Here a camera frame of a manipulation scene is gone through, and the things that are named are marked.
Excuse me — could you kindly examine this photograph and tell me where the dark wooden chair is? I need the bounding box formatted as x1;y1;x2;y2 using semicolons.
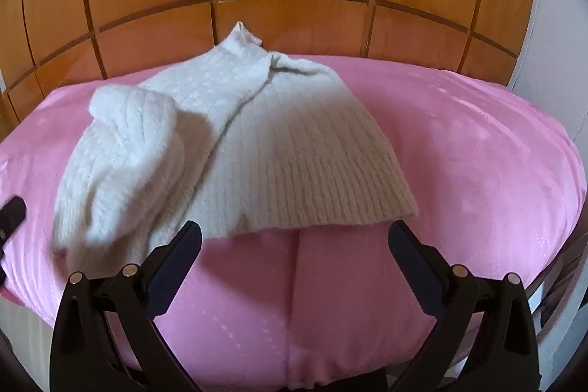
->
528;231;588;342

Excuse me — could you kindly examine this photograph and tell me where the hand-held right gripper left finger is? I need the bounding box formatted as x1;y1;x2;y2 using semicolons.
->
50;220;203;392

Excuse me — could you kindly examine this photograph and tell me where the white knit sweater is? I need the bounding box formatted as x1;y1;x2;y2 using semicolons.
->
51;21;420;278

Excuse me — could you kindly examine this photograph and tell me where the pink blanket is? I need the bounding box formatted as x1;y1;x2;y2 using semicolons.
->
0;54;588;390

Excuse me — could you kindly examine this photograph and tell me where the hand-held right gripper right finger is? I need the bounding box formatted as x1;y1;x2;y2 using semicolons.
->
386;219;541;392

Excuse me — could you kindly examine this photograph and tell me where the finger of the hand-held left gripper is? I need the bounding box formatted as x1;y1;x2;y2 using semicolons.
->
0;196;27;285

